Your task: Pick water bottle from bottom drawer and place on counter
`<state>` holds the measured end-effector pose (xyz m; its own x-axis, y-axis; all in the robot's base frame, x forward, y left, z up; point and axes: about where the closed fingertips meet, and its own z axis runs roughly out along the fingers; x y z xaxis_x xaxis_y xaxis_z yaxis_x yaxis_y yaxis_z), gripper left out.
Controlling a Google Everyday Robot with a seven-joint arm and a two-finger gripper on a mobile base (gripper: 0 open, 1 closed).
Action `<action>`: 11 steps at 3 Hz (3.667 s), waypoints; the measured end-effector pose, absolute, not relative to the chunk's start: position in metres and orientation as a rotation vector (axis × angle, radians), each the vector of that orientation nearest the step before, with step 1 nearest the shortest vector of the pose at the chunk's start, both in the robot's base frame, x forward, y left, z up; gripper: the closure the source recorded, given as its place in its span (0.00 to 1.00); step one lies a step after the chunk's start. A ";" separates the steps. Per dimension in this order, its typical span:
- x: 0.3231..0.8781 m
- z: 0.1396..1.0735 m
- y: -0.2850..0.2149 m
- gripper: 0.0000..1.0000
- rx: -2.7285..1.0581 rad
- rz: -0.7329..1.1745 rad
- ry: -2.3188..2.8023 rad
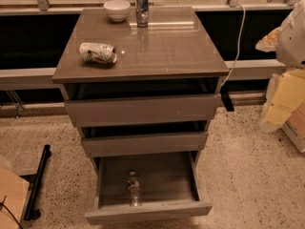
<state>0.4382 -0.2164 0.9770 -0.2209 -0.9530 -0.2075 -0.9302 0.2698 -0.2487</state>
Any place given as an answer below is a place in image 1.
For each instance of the wooden board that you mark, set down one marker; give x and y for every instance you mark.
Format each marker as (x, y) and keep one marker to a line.
(13, 193)

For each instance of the lying white green can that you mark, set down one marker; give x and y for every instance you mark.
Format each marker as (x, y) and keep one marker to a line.
(98, 53)

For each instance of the grey middle drawer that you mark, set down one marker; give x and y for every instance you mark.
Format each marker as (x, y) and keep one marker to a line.
(144, 138)

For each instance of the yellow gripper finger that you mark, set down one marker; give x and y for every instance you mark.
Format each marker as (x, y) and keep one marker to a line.
(284, 94)
(268, 42)

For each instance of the clear plastic water bottle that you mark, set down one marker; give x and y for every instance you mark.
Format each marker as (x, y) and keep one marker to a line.
(134, 190)

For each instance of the cardboard box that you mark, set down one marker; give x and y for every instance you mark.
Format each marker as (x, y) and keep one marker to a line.
(294, 128)

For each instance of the grey top drawer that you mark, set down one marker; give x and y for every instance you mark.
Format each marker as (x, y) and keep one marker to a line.
(143, 102)

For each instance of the black metal bar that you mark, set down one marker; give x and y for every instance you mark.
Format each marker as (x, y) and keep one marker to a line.
(31, 213)

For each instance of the grey drawer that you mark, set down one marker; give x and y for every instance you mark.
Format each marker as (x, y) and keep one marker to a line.
(143, 102)
(168, 189)
(144, 138)

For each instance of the grey drawer cabinet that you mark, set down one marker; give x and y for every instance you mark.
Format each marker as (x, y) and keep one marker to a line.
(175, 45)

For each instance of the white ceramic bowl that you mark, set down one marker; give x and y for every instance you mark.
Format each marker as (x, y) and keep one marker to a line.
(117, 10)

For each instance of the black bracket behind cabinet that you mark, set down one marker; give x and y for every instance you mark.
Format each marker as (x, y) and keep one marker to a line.
(227, 102)

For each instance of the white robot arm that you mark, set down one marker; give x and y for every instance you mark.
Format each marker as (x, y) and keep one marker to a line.
(290, 45)

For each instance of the grey bottom drawer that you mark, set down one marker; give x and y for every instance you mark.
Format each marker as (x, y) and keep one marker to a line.
(168, 189)

